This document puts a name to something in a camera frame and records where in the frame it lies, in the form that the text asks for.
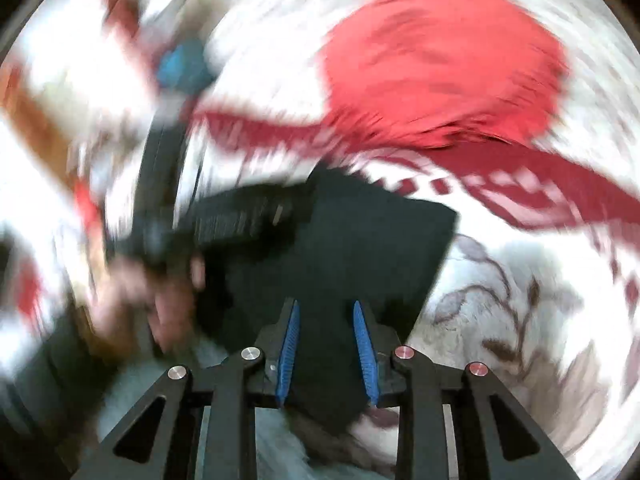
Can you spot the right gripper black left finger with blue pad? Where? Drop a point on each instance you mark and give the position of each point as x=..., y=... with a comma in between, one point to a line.
x=285, y=359

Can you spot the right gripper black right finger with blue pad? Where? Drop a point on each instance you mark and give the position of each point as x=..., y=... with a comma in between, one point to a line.
x=495, y=437

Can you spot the black pants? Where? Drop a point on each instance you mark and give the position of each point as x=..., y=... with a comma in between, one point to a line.
x=342, y=241

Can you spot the person's left hand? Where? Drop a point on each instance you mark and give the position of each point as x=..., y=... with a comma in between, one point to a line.
x=167, y=301

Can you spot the teal blue paper bag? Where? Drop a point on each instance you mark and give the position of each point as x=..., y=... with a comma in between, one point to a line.
x=184, y=68

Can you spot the floral white quilt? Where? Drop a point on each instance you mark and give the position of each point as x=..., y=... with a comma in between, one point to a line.
x=269, y=50

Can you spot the red and white fleece blanket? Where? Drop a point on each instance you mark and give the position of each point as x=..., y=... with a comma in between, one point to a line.
x=541, y=281

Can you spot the red round ruffled cushion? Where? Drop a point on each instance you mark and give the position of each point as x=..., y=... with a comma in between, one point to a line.
x=432, y=73

